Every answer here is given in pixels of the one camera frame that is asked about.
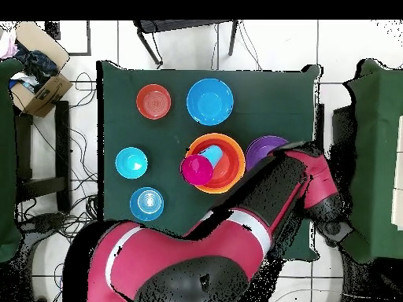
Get tangle of black cables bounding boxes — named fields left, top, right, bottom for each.
left=15, top=72, right=100, bottom=302

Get green cloth covered table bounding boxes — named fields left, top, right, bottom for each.
left=342, top=58, right=403, bottom=265
left=0, top=57, right=24, bottom=263

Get glossy red bowl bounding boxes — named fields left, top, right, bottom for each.
left=187, top=139, right=242, bottom=190

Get black metal chair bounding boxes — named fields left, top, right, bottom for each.
left=132, top=19, right=240, bottom=67

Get large blue bowl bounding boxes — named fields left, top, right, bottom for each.
left=186, top=78, right=235, bottom=127

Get pale pink cloth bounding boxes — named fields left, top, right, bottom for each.
left=0, top=29, right=20, bottom=61

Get cyan ribbed bowl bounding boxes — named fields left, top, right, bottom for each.
left=115, top=146, right=149, bottom=180

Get blue cup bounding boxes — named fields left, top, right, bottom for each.
left=198, top=144, right=224, bottom=168

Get orange bowl with ring pattern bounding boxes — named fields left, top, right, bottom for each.
left=135, top=83, right=172, bottom=121

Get large orange bowl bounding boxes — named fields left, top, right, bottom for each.
left=184, top=132, right=246, bottom=195

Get black bench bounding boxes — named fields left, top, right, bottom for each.
left=13, top=100, right=72, bottom=213

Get dark blue cloth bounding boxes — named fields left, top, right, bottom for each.
left=13, top=42, right=61, bottom=86

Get dark green tablecloth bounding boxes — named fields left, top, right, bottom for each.
left=95, top=59, right=324, bottom=262

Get blue bowl with ring pattern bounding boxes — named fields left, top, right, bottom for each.
left=129, top=186, right=165, bottom=222

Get dark grey pedestal foot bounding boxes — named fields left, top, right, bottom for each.
left=317, top=219, right=355, bottom=248
left=18, top=212, right=68, bottom=235

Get magenta bowl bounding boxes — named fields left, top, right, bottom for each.
left=179, top=153, right=214, bottom=186

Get white box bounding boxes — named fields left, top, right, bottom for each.
left=390, top=115, right=403, bottom=230

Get cardboard box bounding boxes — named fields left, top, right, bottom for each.
left=9, top=20, right=74, bottom=118

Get black floor box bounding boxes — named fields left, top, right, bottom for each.
left=44, top=20, right=61, bottom=41

